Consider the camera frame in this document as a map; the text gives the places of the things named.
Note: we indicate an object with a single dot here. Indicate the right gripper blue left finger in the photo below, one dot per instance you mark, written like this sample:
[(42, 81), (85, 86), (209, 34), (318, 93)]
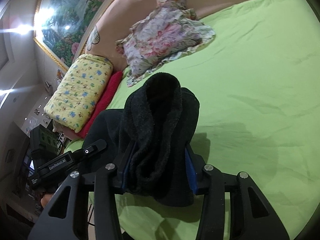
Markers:
[(122, 162)]

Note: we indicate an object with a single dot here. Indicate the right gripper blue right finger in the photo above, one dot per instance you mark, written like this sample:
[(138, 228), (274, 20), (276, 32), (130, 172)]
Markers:
[(194, 164)]

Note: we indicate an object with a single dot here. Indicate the floral ruffled pillow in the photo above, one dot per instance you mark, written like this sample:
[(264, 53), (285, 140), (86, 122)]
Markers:
[(168, 33)]

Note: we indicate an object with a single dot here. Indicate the gold framed landscape painting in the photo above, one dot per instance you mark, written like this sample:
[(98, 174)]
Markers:
[(62, 27)]

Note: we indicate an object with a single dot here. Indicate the yellow cartoon print quilt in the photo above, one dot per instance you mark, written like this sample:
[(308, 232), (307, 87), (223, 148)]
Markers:
[(78, 93)]

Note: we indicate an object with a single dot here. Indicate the green bed sheet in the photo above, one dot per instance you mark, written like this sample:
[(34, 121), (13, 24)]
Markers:
[(258, 88)]

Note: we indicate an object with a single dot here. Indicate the red folded blanket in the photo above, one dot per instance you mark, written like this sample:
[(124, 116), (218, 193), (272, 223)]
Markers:
[(103, 102)]

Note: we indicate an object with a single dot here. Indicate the black fleece pants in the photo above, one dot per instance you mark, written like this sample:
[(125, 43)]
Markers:
[(156, 124)]

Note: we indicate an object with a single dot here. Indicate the person's left hand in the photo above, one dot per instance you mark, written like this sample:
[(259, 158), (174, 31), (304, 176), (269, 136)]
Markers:
[(46, 199)]

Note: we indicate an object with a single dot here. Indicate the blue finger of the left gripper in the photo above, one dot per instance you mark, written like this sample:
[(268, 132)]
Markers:
[(94, 148)]

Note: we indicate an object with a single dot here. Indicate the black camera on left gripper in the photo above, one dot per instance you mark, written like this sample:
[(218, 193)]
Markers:
[(43, 144)]

